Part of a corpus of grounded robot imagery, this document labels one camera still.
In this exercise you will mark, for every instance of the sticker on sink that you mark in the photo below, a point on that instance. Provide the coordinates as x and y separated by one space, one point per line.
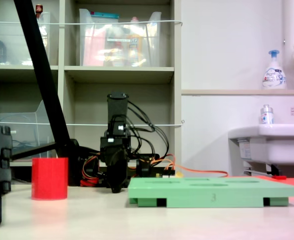
245 150

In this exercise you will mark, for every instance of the small red capped bottle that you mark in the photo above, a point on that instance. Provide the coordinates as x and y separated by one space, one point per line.
39 10

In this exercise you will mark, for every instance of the white pump soap bottle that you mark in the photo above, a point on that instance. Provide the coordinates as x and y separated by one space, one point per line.
274 75

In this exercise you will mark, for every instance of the teal topped packet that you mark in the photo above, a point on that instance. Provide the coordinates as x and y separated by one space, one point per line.
104 16

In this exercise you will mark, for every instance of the small clear sanitiser bottle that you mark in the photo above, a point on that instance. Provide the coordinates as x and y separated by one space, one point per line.
266 116

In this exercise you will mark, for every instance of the beige shelf unit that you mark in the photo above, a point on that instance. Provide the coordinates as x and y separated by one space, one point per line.
119 72

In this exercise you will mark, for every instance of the black tripod leg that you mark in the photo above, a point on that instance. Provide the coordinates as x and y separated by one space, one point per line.
37 50

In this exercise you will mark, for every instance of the large clear plastic bin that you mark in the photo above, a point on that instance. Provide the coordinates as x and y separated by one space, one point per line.
96 50

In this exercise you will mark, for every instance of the small red piece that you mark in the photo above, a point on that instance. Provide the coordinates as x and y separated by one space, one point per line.
279 177

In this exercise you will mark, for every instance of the orange label bottle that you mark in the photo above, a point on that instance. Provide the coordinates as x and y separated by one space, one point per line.
134 42

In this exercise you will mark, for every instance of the clear bin with dark bottle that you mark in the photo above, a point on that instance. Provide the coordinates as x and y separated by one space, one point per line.
14 45

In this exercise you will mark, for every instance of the green shape hole board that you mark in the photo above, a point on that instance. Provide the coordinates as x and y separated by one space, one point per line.
186 193

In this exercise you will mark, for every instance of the clear slanted plastic bin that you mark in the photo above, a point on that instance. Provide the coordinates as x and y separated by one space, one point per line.
24 130

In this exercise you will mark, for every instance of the white sink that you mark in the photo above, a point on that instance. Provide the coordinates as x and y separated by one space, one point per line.
281 145

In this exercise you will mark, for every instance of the red octagonal pillar block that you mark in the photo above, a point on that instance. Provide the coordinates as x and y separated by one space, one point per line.
49 178

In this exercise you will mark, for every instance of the black round clamp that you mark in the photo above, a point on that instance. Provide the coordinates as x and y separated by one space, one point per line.
143 168

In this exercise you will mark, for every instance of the circuit board with connectors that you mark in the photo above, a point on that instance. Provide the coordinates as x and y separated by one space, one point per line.
170 173

